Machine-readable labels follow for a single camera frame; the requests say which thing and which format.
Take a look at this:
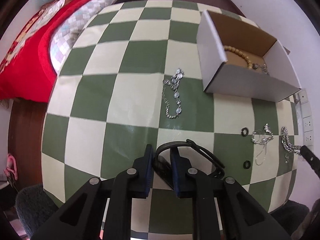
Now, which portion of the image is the black wristband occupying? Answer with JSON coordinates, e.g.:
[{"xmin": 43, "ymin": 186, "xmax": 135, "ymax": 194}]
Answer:
[{"xmin": 152, "ymin": 139, "xmax": 225, "ymax": 179}]

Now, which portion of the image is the silver flower link bracelet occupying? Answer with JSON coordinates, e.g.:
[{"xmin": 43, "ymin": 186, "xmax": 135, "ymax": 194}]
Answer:
[{"xmin": 162, "ymin": 68, "xmax": 186, "ymax": 119}]

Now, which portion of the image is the silver pendant chain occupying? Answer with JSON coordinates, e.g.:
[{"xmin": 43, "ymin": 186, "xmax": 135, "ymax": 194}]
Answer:
[{"xmin": 252, "ymin": 62, "xmax": 271, "ymax": 75}]

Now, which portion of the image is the wooden bead bracelet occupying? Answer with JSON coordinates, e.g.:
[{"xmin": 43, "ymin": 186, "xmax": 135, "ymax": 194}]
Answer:
[{"xmin": 223, "ymin": 45, "xmax": 254, "ymax": 70}]

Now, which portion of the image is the white power strip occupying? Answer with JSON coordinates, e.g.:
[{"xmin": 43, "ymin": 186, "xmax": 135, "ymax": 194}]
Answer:
[{"xmin": 297, "ymin": 89, "xmax": 314, "ymax": 146}]

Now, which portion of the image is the green white checkered tablecloth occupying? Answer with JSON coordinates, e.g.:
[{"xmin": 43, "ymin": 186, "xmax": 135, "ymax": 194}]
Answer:
[{"xmin": 40, "ymin": 0, "xmax": 301, "ymax": 240}]

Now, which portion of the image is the white cardboard box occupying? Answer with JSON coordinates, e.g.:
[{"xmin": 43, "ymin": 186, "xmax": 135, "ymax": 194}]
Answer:
[{"xmin": 196, "ymin": 10, "xmax": 301, "ymax": 102}]

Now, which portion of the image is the pink slipper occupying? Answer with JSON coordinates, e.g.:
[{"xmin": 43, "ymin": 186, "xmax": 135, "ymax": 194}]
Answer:
[{"xmin": 4, "ymin": 153, "xmax": 18, "ymax": 181}]

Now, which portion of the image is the red bed quilt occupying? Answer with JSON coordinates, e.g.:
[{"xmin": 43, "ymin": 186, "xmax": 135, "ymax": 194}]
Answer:
[{"xmin": 1, "ymin": 0, "xmax": 90, "ymax": 103}]

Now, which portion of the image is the white patterned cloth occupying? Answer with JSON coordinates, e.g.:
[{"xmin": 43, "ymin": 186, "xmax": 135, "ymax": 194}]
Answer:
[{"xmin": 1, "ymin": 0, "xmax": 71, "ymax": 71}]

